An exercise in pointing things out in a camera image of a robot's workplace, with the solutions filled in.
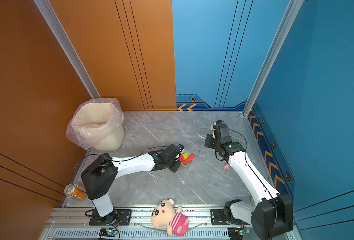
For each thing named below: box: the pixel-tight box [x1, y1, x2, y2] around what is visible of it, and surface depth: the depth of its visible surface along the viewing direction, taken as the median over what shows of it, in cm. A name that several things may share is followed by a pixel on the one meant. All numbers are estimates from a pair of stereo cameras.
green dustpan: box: [178, 151, 198, 166], surface depth 93 cm
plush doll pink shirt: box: [151, 199, 190, 237], surface depth 68 cm
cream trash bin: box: [71, 102, 125, 151], surface depth 88 cm
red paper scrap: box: [178, 153, 196, 165], surface depth 93 cm
